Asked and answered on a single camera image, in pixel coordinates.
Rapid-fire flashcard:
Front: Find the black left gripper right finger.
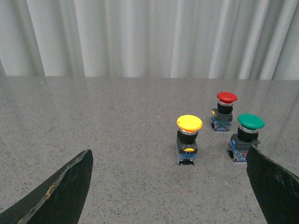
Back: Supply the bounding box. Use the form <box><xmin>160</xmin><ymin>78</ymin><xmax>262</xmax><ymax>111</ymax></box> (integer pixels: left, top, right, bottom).
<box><xmin>247</xmin><ymin>145</ymin><xmax>299</xmax><ymax>224</ymax></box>

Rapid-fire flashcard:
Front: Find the green mushroom push button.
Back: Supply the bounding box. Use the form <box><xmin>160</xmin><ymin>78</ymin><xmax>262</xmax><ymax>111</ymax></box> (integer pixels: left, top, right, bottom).
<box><xmin>228</xmin><ymin>113</ymin><xmax>265</xmax><ymax>162</ymax></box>

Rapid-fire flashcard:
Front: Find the yellow mushroom push button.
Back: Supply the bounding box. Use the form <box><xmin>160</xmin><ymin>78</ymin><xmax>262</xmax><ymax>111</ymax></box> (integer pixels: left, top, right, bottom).
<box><xmin>176</xmin><ymin>114</ymin><xmax>203</xmax><ymax>165</ymax></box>

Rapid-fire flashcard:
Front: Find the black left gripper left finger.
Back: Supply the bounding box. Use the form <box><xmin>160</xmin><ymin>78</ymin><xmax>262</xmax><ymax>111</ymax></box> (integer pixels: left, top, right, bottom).
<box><xmin>0</xmin><ymin>149</ymin><xmax>93</xmax><ymax>224</ymax></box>

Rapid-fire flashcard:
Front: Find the white pleated curtain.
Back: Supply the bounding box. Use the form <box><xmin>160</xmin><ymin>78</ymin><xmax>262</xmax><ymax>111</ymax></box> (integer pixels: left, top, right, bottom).
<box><xmin>0</xmin><ymin>0</ymin><xmax>299</xmax><ymax>80</ymax></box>

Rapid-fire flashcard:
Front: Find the red mushroom push button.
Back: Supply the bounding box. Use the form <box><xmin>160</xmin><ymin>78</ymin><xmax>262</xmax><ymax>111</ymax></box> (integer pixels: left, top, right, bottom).
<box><xmin>211</xmin><ymin>91</ymin><xmax>238</xmax><ymax>132</ymax></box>

